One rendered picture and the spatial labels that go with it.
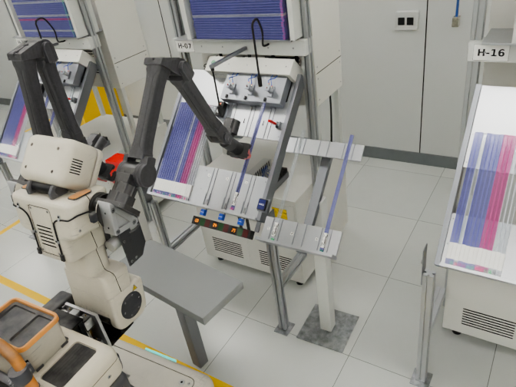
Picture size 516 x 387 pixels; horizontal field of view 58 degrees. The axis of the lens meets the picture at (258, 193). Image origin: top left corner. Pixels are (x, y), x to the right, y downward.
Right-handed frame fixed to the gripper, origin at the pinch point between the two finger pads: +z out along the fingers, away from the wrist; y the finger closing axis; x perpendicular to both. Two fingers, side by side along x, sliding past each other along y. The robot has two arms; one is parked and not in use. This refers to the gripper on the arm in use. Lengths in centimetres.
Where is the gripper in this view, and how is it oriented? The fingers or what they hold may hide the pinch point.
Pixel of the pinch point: (248, 156)
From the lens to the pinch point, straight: 207.3
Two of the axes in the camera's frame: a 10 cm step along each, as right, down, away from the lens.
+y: -8.4, -1.8, 5.2
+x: -2.8, 9.5, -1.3
